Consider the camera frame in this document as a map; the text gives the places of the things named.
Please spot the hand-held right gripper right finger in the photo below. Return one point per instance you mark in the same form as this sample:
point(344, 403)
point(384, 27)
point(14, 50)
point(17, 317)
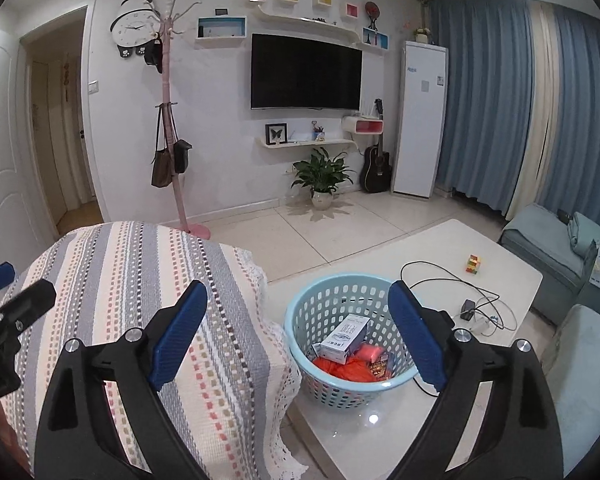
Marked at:
point(415, 330)

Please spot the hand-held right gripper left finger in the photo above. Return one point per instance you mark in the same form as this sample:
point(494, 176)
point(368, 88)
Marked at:
point(177, 330)

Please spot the dark snack packet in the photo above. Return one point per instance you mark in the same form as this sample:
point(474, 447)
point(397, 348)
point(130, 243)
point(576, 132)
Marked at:
point(381, 367)

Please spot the white printed carton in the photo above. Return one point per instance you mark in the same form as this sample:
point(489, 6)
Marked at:
point(347, 335)

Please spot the orange plastic bag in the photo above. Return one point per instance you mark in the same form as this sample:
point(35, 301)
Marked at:
point(347, 370)

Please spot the pale blue plastic basket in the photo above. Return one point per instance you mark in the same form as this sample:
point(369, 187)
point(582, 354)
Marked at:
point(325, 305)

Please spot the brown shoulder bag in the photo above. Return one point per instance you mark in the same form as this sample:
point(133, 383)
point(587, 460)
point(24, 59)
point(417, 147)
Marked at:
point(162, 170)

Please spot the black shoulder bag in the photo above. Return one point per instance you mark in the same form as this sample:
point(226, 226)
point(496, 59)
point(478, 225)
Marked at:
point(182, 157)

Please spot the white power adapter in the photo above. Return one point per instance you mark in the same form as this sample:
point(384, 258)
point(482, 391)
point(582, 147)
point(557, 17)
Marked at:
point(480, 324)

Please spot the colourful puzzle cube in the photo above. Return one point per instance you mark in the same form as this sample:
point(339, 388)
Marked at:
point(471, 265)

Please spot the white coffee table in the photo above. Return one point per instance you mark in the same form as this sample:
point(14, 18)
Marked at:
point(430, 245)

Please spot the white door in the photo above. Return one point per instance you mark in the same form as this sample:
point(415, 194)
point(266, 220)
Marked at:
point(0, 160)

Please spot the grey blue sofa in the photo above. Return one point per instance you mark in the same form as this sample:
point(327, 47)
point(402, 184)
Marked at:
point(530, 240)

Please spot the black acoustic guitar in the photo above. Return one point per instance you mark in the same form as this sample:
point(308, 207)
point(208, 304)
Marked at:
point(376, 170)

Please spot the grey sofa seat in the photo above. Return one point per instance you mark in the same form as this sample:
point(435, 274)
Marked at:
point(580, 375)

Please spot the potted green plant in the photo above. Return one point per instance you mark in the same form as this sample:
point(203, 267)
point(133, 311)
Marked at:
point(322, 172)

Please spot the small black object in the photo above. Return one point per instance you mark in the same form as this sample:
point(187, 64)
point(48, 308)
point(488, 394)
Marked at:
point(564, 216)

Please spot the teal folded blanket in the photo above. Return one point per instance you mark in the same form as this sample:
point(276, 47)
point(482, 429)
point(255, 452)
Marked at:
point(587, 235)

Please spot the white refrigerator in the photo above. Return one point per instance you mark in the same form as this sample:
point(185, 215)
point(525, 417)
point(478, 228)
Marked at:
point(420, 120)

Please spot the white and red cubby shelf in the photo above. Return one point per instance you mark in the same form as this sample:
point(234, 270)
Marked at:
point(362, 126)

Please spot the framed butterfly picture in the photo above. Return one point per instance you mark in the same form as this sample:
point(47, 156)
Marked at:
point(276, 134)

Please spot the small pen holder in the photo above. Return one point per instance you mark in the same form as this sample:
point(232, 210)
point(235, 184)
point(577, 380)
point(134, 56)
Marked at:
point(318, 132)

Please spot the blue curtain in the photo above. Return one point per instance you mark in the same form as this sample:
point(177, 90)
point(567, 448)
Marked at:
point(590, 125)
point(480, 100)

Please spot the pink coat rack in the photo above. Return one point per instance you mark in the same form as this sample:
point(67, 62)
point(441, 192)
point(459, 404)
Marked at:
point(167, 85)

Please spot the beige curtain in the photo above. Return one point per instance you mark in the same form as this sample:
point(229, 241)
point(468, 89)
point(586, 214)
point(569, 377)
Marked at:
point(535, 110)

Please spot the small flower pot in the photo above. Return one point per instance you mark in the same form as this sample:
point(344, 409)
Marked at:
point(422, 35)

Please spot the wide blue box shelf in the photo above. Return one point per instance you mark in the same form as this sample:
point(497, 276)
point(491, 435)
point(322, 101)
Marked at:
point(221, 28)

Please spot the red decorative fan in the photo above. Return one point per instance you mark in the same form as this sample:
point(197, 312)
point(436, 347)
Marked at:
point(371, 10)

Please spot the long white wavy shelf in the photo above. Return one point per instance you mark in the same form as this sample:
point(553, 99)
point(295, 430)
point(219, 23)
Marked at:
point(310, 24)

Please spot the white wavy wall shelf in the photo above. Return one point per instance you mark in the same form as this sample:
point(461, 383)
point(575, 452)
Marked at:
point(305, 143)

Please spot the black wall television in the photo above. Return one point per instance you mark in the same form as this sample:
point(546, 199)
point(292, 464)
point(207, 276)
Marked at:
point(305, 72)

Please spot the panda wall clock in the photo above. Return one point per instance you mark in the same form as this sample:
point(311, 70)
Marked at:
point(135, 27)

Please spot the blue box wall shelf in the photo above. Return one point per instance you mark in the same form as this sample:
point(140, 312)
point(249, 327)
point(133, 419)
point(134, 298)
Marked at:
point(376, 38)

